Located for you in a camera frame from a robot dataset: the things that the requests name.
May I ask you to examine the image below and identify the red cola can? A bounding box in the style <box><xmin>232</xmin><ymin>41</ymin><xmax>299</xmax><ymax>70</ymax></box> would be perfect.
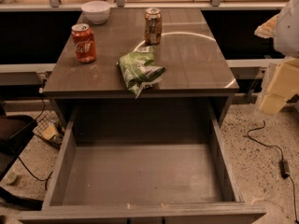
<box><xmin>71</xmin><ymin>23</ymin><xmax>96</xmax><ymax>63</ymax></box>

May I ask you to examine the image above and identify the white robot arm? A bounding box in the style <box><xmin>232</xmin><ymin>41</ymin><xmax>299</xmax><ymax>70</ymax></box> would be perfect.
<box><xmin>254</xmin><ymin>0</ymin><xmax>299</xmax><ymax>115</ymax></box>

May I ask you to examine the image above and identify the black cable on left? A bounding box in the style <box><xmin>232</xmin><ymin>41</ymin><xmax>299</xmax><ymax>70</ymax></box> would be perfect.
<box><xmin>17</xmin><ymin>77</ymin><xmax>54</xmax><ymax>191</ymax></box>

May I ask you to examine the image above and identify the black power adapter cable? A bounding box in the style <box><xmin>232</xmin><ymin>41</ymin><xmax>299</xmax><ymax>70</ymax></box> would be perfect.
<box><xmin>246</xmin><ymin>119</ymin><xmax>299</xmax><ymax>224</ymax></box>

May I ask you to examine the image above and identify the orange brown soda can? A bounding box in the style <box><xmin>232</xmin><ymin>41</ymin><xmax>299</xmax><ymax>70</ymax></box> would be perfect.
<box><xmin>145</xmin><ymin>7</ymin><xmax>162</xmax><ymax>45</ymax></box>

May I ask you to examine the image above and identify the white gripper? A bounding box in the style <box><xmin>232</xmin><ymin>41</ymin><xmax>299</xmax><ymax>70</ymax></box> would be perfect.
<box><xmin>254</xmin><ymin>15</ymin><xmax>299</xmax><ymax>115</ymax></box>

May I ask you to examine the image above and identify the open grey drawer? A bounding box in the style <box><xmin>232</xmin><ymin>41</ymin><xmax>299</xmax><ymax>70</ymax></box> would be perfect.
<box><xmin>20</xmin><ymin>98</ymin><xmax>265</xmax><ymax>224</ymax></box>

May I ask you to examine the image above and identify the black chair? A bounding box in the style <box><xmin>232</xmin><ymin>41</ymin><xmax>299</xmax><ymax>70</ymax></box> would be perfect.
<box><xmin>0</xmin><ymin>106</ymin><xmax>43</xmax><ymax>211</ymax></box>

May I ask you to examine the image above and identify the green scrap on floor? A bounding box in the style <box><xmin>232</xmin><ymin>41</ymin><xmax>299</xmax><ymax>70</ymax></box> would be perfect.
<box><xmin>7</xmin><ymin>172</ymin><xmax>18</xmax><ymax>185</ymax></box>

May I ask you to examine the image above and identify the green chip bag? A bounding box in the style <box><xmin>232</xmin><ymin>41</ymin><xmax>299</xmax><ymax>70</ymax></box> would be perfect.
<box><xmin>117</xmin><ymin>46</ymin><xmax>166</xmax><ymax>98</ymax></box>

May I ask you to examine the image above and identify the wire basket with items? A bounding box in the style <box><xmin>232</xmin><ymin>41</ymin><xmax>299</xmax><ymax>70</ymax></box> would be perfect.
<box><xmin>34</xmin><ymin>111</ymin><xmax>64</xmax><ymax>150</ymax></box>

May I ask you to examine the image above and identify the white ceramic bowl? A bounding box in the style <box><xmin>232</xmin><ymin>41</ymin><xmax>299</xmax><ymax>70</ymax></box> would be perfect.
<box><xmin>81</xmin><ymin>1</ymin><xmax>110</xmax><ymax>24</ymax></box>

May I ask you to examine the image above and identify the grey cabinet with top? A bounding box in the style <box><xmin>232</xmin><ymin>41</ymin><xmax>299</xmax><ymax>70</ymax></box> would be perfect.
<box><xmin>45</xmin><ymin>8</ymin><xmax>238</xmax><ymax>121</ymax></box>

